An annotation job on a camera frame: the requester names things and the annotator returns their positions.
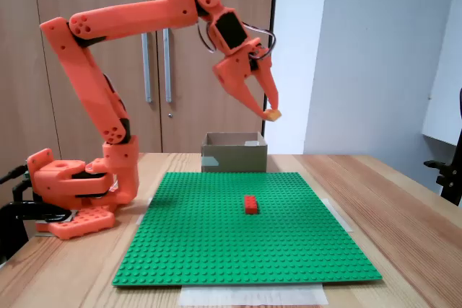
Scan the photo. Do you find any yellow lego block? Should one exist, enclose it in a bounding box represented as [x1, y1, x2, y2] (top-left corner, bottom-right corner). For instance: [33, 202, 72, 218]
[263, 107, 283, 122]

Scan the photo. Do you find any open cardboard box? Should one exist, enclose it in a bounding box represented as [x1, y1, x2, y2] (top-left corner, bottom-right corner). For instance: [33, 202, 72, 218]
[201, 131, 269, 174]

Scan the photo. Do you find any red lego block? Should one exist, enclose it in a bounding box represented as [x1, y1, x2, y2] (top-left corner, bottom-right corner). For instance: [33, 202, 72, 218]
[244, 195, 260, 215]

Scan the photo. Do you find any green lego baseplate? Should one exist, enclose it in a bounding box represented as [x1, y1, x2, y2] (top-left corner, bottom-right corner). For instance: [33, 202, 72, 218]
[111, 172, 383, 288]

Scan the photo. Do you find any short masking tape strip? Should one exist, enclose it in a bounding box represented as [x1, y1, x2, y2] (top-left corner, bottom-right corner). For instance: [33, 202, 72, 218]
[136, 198, 154, 226]

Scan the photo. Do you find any white panel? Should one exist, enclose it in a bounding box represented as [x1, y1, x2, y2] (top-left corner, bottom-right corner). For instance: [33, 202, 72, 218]
[421, 0, 462, 147]

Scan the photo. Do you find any black office chair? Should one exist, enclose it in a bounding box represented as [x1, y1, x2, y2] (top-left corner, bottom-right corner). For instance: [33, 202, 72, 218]
[424, 87, 462, 208]

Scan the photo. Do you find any wide masking tape strip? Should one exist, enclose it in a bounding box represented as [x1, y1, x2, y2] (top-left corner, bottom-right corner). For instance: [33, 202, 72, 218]
[179, 283, 329, 307]

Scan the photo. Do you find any black table clamp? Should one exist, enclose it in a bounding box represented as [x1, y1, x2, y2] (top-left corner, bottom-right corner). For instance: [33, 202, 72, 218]
[0, 185, 75, 265]

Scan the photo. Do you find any gripper servo cable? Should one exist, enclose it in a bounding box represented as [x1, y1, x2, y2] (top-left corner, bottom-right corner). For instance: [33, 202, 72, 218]
[241, 21, 276, 60]

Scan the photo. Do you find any wrist servo cable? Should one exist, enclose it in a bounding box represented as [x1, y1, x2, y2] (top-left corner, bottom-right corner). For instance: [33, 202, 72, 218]
[196, 22, 217, 55]

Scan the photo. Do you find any metal cabinet door handle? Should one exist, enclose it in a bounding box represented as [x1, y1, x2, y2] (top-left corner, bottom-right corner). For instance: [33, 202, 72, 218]
[162, 27, 173, 103]
[140, 32, 153, 103]

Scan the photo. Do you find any black power cable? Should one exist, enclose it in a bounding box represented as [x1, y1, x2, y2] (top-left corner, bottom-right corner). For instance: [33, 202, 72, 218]
[0, 165, 29, 185]

